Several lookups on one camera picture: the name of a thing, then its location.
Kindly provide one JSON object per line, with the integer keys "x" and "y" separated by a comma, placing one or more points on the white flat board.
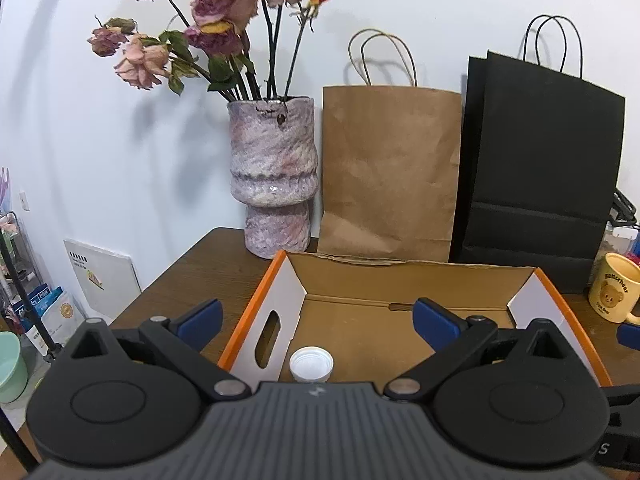
{"x": 102, "y": 275}

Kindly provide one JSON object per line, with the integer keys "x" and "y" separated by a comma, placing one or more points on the white wall socket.
{"x": 24, "y": 201}

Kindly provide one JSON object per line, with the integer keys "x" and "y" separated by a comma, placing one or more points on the brown paper bag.
{"x": 390, "y": 170}

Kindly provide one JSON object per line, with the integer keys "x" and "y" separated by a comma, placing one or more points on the mottled purple ceramic vase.
{"x": 272, "y": 175}

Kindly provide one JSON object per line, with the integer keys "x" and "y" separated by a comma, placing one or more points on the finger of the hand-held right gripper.
{"x": 630, "y": 336}

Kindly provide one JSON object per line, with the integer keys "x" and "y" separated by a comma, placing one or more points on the black paper bag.
{"x": 540, "y": 170}

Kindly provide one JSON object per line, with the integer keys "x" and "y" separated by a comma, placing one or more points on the black tripod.
{"x": 20, "y": 280}

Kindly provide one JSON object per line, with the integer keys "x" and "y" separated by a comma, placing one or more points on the white ribbed bottle cap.
{"x": 311, "y": 362}

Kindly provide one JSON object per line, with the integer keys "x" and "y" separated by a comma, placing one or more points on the mint green bowl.
{"x": 11, "y": 367}

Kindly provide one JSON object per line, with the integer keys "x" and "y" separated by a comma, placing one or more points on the clear white-lidded container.
{"x": 622, "y": 237}

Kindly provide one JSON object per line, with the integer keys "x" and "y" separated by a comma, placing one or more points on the yellow bear mug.
{"x": 612, "y": 290}

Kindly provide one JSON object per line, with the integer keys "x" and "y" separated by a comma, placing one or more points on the orange-edged cardboard box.
{"x": 350, "y": 320}

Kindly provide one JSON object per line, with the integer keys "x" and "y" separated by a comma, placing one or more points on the bunch of dried roses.
{"x": 220, "y": 15}

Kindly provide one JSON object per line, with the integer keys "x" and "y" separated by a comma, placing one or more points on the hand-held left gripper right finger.
{"x": 435, "y": 325}

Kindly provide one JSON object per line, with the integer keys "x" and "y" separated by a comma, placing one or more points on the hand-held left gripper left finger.
{"x": 200, "y": 321}

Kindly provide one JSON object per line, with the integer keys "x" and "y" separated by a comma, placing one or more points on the red packet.
{"x": 634, "y": 258}

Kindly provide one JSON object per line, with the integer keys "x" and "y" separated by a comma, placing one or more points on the blue and white packet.
{"x": 47, "y": 317}

